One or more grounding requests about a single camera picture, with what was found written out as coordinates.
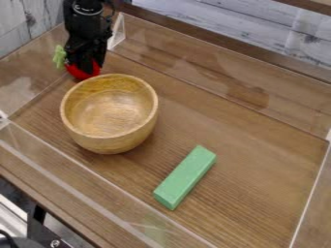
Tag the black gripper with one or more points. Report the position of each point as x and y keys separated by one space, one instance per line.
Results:
x=86 y=46

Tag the red plush strawberry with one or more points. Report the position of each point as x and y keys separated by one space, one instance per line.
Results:
x=78 y=73

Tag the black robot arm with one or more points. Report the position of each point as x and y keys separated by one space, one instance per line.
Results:
x=87 y=23

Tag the wooden bowl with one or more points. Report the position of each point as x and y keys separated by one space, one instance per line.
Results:
x=109 y=113

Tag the green rectangular block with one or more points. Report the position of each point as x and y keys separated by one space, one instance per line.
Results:
x=177 y=185

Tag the black table leg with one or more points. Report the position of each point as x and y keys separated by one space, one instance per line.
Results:
x=39 y=214

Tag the clear acrylic corner bracket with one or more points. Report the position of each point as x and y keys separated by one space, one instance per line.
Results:
x=118 y=32

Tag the clear acrylic tray wall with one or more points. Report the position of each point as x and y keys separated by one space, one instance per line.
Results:
x=105 y=214

